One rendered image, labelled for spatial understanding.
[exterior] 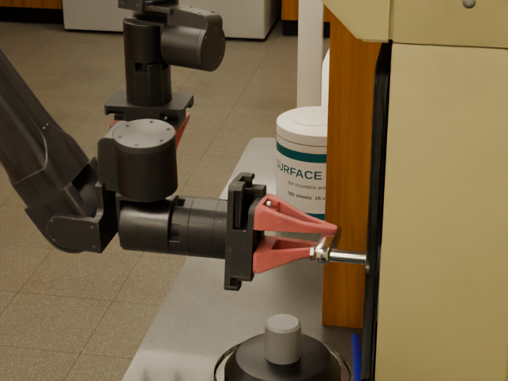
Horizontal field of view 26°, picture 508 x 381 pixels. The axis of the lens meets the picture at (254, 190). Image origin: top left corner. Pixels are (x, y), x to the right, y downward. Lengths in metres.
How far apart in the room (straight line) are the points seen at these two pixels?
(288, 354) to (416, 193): 0.17
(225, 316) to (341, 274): 0.16
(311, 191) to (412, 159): 0.74
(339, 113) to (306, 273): 0.32
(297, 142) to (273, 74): 3.90
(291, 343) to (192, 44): 0.55
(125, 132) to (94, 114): 3.95
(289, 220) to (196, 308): 0.44
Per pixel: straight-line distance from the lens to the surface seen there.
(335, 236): 1.02
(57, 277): 3.56
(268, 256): 1.02
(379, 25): 0.85
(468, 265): 0.92
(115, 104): 1.39
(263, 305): 1.43
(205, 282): 1.48
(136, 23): 1.36
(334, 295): 1.36
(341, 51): 1.24
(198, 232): 1.03
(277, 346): 0.85
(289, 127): 1.60
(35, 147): 1.04
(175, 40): 1.33
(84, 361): 3.11
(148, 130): 1.02
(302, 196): 1.62
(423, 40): 0.85
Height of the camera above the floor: 1.64
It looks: 23 degrees down
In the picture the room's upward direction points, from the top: straight up
